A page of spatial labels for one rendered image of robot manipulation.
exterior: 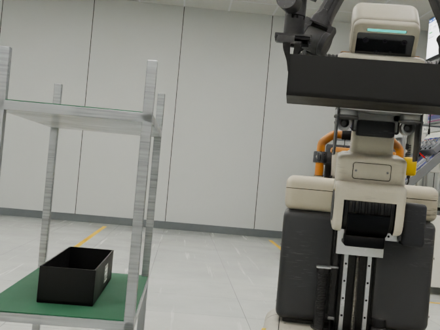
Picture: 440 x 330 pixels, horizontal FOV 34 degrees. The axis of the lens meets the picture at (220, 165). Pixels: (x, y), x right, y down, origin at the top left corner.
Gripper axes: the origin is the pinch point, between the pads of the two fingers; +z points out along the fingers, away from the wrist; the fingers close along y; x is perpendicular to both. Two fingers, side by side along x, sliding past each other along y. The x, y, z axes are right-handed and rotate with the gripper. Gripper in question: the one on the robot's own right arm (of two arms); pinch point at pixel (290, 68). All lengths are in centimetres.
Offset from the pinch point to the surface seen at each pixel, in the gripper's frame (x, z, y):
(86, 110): -1, 17, -56
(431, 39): 423, -109, 111
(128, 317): 2, 75, -39
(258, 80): 761, -114, -54
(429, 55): 425, -96, 111
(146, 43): 737, -148, -207
